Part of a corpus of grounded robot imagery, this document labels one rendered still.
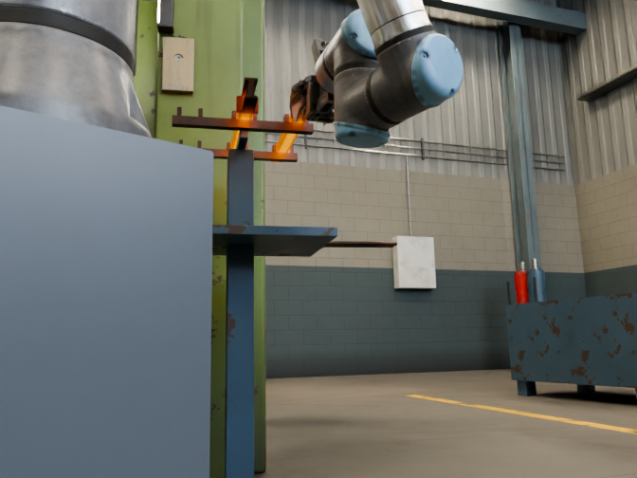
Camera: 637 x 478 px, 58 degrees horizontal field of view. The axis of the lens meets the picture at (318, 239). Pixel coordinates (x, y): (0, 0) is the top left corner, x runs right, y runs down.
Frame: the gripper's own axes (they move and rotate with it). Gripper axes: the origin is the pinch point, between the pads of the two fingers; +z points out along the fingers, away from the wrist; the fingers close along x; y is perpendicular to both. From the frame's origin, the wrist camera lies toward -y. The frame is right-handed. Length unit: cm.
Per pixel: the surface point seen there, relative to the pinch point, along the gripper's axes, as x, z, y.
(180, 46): -23, 50, -37
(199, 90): -17, 51, -25
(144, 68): -32, 88, -48
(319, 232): 3.3, 1.7, 28.0
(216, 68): -12, 50, -32
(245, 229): -12.6, 3.5, 27.6
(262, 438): 11, 92, 83
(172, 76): -25, 50, -28
